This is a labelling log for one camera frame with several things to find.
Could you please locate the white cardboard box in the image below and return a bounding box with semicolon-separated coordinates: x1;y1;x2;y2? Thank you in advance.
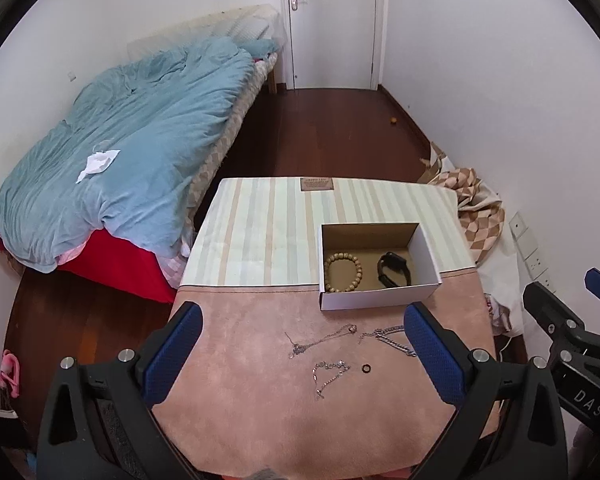
318;222;442;311

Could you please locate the white door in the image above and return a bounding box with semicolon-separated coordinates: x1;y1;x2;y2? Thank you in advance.
282;0;387;90

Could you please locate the silver charm bracelet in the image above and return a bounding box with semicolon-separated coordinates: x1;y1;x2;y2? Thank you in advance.
311;358;352;401

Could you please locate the silver chain necklace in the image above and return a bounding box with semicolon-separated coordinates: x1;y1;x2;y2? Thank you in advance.
284;323;359;360

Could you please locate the white paper on bed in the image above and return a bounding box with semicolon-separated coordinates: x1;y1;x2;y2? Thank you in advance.
76;150;120;183

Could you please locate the white pillow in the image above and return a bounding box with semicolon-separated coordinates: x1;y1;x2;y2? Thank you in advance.
219;14;273;44

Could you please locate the thick silver chain bracelet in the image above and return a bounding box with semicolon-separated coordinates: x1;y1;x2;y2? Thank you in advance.
357;325;417;359

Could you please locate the pink item on floor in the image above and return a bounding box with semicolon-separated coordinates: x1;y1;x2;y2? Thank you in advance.
0;350;20;399

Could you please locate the black wristband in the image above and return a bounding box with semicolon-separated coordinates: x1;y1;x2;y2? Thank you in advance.
377;252;412;288

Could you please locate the brown label patch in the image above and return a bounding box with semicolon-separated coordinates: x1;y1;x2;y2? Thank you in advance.
300;177;335;192

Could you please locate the wall socket strip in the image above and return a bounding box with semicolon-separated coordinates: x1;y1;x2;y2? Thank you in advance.
509;212;556;292

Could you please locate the checkered brown fabric bag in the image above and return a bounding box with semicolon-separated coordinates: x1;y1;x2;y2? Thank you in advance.
420;144;524;337

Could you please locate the pink and striped table mat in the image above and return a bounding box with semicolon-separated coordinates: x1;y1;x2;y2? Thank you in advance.
154;178;494;479

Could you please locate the wooden bead bracelet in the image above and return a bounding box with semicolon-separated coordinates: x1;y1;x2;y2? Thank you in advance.
322;251;364;295

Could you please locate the blue duvet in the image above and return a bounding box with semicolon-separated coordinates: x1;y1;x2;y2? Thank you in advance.
0;37;278;273

